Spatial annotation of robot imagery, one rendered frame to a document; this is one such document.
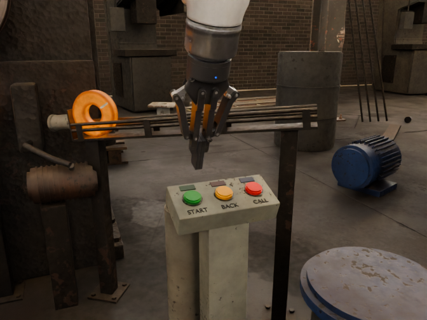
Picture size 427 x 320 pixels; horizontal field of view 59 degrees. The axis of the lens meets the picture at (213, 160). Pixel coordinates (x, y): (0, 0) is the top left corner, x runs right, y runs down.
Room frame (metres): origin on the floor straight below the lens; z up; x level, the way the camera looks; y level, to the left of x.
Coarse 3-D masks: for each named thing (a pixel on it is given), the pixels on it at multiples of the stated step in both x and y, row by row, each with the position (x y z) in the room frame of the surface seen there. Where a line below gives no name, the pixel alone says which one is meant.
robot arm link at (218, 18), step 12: (192, 0) 0.60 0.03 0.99; (204, 0) 0.59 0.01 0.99; (216, 0) 0.58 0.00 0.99; (228, 0) 0.59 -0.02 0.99; (240, 0) 0.60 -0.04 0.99; (192, 12) 0.61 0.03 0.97; (204, 12) 0.60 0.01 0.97; (216, 12) 0.59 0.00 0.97; (228, 12) 0.60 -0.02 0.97; (240, 12) 0.61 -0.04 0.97; (204, 24) 0.60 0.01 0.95; (216, 24) 0.60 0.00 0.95; (228, 24) 0.61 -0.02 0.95; (240, 24) 0.63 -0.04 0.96
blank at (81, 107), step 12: (84, 96) 1.25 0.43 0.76; (96, 96) 1.24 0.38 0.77; (108, 96) 1.26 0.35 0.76; (72, 108) 1.27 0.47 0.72; (84, 108) 1.25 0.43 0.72; (108, 108) 1.23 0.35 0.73; (84, 120) 1.25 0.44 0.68; (108, 120) 1.23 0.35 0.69; (84, 132) 1.26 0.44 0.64; (96, 132) 1.24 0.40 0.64; (108, 132) 1.24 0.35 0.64
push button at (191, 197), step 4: (188, 192) 0.77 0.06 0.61; (192, 192) 0.77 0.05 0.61; (196, 192) 0.78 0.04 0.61; (184, 196) 0.76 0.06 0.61; (188, 196) 0.76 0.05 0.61; (192, 196) 0.76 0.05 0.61; (196, 196) 0.76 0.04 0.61; (200, 196) 0.77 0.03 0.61; (184, 200) 0.76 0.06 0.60; (188, 200) 0.75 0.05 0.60; (192, 200) 0.75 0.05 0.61; (196, 200) 0.75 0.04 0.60; (200, 200) 0.76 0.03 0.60
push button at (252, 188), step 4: (248, 184) 0.82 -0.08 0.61; (252, 184) 0.83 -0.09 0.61; (256, 184) 0.83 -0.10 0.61; (248, 188) 0.81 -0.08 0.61; (252, 188) 0.81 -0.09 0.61; (256, 188) 0.81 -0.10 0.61; (260, 188) 0.82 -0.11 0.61; (248, 192) 0.81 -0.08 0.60; (252, 192) 0.80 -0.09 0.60; (256, 192) 0.80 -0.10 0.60; (260, 192) 0.81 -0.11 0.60
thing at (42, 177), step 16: (32, 176) 1.16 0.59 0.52; (48, 176) 1.17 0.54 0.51; (64, 176) 1.19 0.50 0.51; (80, 176) 1.20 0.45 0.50; (96, 176) 1.23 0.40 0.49; (32, 192) 1.14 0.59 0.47; (48, 192) 1.15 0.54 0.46; (64, 192) 1.17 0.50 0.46; (80, 192) 1.19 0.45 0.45; (48, 208) 1.16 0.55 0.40; (64, 208) 1.18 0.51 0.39; (48, 224) 1.16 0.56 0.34; (64, 224) 1.18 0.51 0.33; (48, 240) 1.16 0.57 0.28; (64, 240) 1.18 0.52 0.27; (48, 256) 1.15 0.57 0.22; (64, 256) 1.17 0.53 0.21; (64, 272) 1.17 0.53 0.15; (64, 288) 1.17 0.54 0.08; (64, 304) 1.17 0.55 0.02
